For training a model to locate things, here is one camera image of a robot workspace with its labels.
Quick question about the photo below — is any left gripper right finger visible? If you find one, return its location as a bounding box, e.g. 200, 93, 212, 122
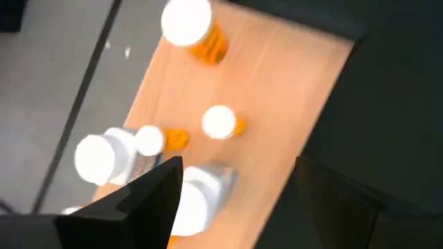
294, 155, 443, 249

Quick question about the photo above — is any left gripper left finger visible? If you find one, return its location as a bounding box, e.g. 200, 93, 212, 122
0, 155, 184, 249

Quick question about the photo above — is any white Melatonin supplement bottle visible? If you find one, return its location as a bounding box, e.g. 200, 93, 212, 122
170, 163, 239, 238
73, 127, 163, 187

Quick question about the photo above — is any large amber pill bottle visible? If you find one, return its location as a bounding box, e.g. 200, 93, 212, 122
161, 0, 230, 66

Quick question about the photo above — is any raised black shelf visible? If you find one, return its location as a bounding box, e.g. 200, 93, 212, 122
91, 0, 356, 249

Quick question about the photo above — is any black table mat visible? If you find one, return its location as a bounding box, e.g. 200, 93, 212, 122
254, 0, 443, 249

